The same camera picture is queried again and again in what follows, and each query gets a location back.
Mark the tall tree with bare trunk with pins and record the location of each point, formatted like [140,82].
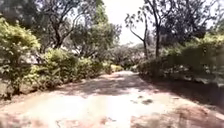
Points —
[157,45]

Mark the red brick path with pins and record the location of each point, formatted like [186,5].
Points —
[110,100]

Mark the row of leafy trees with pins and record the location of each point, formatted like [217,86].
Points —
[83,33]

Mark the thin forked tree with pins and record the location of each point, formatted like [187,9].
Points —
[145,48]

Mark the row of green bushes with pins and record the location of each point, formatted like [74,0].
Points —
[60,66]

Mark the long green hedge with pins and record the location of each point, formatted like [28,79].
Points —
[196,56]

